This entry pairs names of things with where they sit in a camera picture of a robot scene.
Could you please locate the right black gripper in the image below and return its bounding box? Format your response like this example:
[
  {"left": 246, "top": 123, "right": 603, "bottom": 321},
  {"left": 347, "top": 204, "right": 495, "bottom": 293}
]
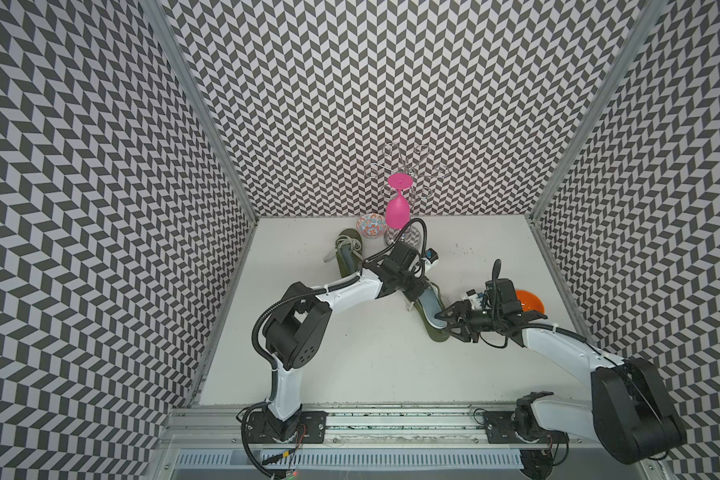
[{"left": 433, "top": 299, "right": 501, "bottom": 343}]

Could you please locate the olive green shoe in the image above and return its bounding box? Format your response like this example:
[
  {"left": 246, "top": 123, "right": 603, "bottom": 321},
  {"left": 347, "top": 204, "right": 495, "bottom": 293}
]
[
  {"left": 406, "top": 283, "right": 450, "bottom": 343},
  {"left": 323, "top": 228, "right": 363, "bottom": 278}
]

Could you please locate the grey-blue insole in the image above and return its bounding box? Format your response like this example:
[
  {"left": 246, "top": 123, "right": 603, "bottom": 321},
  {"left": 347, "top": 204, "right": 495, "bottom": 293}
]
[{"left": 419, "top": 285, "right": 447, "bottom": 330}]

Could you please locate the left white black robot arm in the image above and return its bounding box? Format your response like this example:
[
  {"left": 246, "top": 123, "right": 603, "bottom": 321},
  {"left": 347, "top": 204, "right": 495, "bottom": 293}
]
[{"left": 251, "top": 218, "right": 446, "bottom": 441}]

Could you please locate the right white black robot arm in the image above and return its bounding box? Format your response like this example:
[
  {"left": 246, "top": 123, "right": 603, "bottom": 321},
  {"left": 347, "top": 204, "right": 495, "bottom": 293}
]
[{"left": 435, "top": 261, "right": 687, "bottom": 464}]

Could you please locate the colourful patterned small bowl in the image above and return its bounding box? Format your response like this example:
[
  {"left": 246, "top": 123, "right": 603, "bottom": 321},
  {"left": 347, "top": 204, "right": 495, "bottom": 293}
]
[{"left": 355, "top": 213, "right": 387, "bottom": 239}]

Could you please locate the pink plastic wine glass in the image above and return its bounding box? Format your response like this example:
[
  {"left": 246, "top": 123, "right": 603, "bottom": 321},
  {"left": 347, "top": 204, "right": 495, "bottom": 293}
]
[{"left": 385, "top": 173, "right": 413, "bottom": 230}]

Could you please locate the orange plastic bowl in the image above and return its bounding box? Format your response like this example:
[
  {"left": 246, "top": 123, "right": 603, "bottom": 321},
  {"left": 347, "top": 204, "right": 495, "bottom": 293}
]
[{"left": 516, "top": 290, "right": 545, "bottom": 314}]

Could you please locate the clear glass holder stand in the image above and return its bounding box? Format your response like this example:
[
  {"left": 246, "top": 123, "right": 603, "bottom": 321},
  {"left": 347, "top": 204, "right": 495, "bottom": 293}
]
[{"left": 365, "top": 143, "right": 451, "bottom": 253}]

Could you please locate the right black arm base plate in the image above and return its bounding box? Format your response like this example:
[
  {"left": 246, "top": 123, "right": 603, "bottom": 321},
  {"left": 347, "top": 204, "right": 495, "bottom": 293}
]
[{"left": 483, "top": 411, "right": 569, "bottom": 448}]

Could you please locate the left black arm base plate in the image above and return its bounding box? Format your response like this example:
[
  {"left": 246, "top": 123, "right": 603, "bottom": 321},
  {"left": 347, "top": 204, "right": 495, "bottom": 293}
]
[{"left": 242, "top": 409, "right": 327, "bottom": 444}]

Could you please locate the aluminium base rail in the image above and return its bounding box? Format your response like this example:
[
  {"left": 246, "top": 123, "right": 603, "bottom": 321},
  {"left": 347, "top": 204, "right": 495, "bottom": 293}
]
[{"left": 155, "top": 404, "right": 661, "bottom": 451}]

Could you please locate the white slotted cable duct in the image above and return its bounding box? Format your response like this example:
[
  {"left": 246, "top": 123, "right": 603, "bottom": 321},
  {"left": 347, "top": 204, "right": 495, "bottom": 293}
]
[{"left": 173, "top": 449, "right": 524, "bottom": 471}]

